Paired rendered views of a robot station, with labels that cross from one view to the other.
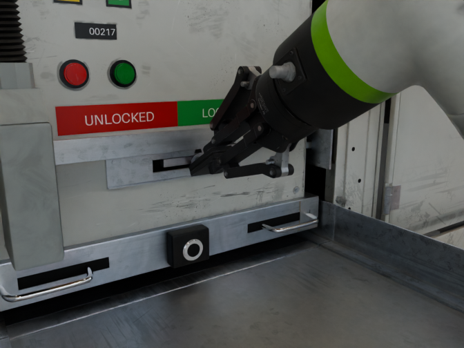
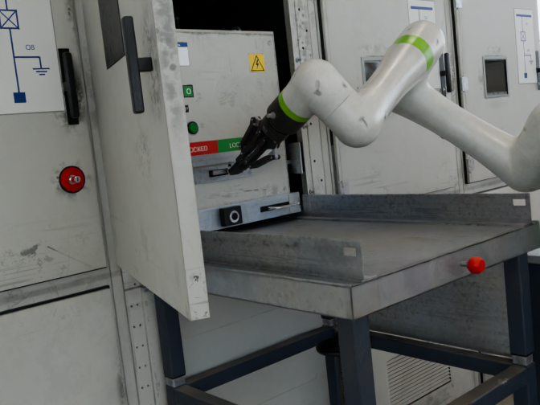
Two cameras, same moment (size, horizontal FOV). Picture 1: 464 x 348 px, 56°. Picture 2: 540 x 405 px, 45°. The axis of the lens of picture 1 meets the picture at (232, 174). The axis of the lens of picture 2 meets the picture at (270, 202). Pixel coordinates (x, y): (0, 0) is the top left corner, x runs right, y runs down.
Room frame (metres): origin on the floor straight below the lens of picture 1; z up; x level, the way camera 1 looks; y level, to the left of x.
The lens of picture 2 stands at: (-1.17, 0.18, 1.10)
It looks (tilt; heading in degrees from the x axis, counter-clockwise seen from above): 6 degrees down; 353
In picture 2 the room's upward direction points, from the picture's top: 6 degrees counter-clockwise
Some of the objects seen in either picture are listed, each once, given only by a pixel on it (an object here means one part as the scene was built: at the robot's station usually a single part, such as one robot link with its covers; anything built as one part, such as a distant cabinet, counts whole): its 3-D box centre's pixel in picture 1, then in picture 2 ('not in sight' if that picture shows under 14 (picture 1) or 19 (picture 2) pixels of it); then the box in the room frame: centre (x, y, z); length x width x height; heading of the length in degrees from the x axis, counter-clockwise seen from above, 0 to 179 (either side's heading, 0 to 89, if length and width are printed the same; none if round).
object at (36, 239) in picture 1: (25, 175); not in sight; (0.43, 0.21, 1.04); 0.08 x 0.05 x 0.17; 33
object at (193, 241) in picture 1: (189, 246); (231, 215); (0.58, 0.06, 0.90); 0.06 x 0.03 x 0.05; 123
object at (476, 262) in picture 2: not in sight; (472, 264); (-0.02, -0.33, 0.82); 0.04 x 0.03 x 0.03; 33
